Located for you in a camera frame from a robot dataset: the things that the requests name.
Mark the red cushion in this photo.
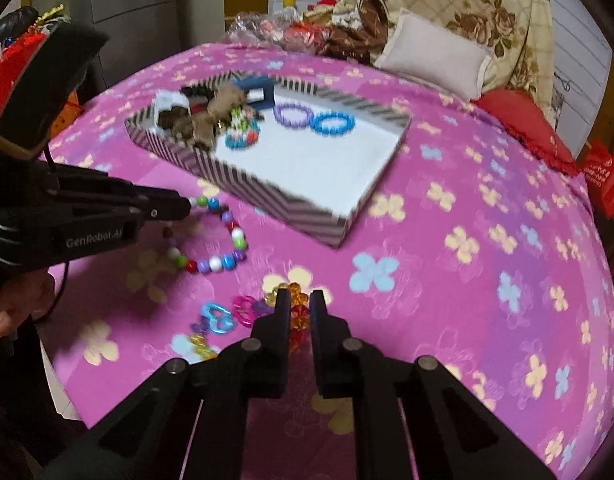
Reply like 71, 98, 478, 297
473, 88, 581, 178

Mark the tan scrunchie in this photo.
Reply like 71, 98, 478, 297
207, 83, 254, 117

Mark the orange bead bracelet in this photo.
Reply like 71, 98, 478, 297
263, 282, 311, 357

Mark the clear plastic bag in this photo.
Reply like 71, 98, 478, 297
226, 11, 334, 54

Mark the blue bead bracelet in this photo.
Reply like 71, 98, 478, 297
310, 110, 356, 139

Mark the white fluffy scrunchie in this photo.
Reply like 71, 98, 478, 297
154, 91, 191, 134

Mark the black cable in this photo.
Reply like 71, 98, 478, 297
37, 150, 70, 322

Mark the person's left hand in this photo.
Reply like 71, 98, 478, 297
0, 267, 56, 339

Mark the white pillow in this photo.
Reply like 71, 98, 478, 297
374, 9, 494, 104

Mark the pink floral bedsheet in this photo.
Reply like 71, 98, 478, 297
39, 42, 614, 480

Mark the purple bead bracelet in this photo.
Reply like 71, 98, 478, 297
273, 101, 314, 130

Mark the red bag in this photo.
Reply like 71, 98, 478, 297
579, 139, 614, 219

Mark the colourful bead bracelet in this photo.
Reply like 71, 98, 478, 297
224, 107, 263, 152

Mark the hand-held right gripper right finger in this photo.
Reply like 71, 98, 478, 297
310, 289, 558, 480

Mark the striped jewelry box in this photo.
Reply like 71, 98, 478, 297
124, 72, 414, 252

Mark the dark cloth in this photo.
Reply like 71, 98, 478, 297
0, 330, 94, 480

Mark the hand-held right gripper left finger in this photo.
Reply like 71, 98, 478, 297
42, 287, 292, 480

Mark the colourful plastic link chain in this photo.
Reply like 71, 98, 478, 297
187, 294, 276, 362

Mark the multicolour bead necklace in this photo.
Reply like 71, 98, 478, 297
162, 196, 249, 276

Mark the brown patterned cloth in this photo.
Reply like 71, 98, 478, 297
317, 0, 404, 64

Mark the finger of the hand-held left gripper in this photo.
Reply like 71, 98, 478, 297
57, 198, 191, 226
49, 164, 192, 212

